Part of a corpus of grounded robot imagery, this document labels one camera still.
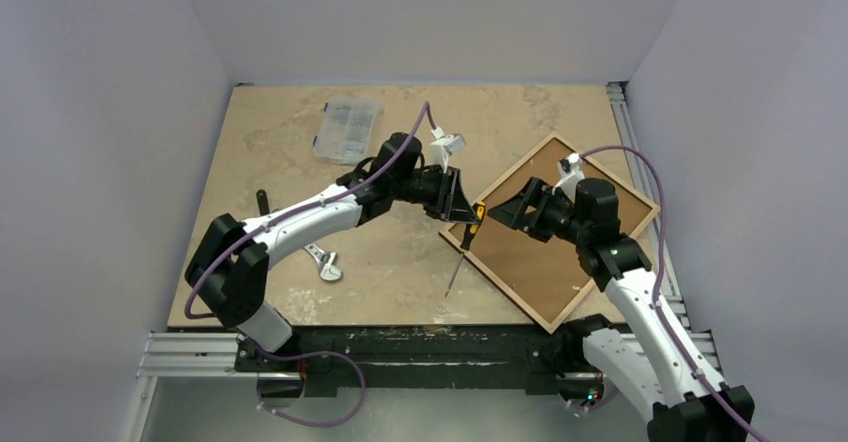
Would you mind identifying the aluminium rail right side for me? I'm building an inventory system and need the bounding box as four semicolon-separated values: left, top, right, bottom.
606;82;691;331

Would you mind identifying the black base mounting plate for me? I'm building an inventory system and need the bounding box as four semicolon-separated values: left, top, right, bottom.
235;315;615;397

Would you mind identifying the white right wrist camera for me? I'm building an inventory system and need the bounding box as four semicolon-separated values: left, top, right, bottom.
554;153;586;201

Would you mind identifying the clear plastic screw organizer box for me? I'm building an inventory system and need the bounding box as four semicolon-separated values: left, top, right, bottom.
313;95;381;165

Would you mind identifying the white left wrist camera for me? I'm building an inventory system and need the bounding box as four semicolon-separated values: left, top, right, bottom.
430;127;467;172

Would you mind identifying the yellow black flathead screwdriver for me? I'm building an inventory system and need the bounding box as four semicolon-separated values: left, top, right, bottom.
444;201;487;298

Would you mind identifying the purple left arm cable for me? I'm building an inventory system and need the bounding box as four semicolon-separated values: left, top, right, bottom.
183;101;439;429

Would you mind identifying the red handled adjustable wrench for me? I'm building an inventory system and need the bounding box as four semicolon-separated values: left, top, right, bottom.
303;243;343;282

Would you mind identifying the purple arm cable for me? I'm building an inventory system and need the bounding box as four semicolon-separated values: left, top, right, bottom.
568;145;773;442
183;101;439;429

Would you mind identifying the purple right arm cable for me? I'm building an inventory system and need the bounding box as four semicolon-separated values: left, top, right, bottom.
568;145;773;442

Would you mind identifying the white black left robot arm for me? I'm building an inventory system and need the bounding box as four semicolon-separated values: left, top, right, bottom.
184;129;480;371

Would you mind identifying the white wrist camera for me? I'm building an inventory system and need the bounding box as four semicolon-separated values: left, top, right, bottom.
554;153;586;201
430;127;467;172

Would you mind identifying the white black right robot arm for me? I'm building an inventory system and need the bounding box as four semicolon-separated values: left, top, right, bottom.
488;178;755;441

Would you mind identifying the black wooden picture frame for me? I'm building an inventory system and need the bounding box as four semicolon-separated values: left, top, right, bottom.
438;131;662;335

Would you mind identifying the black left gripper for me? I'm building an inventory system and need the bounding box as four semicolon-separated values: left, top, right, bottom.
391;164;477;223

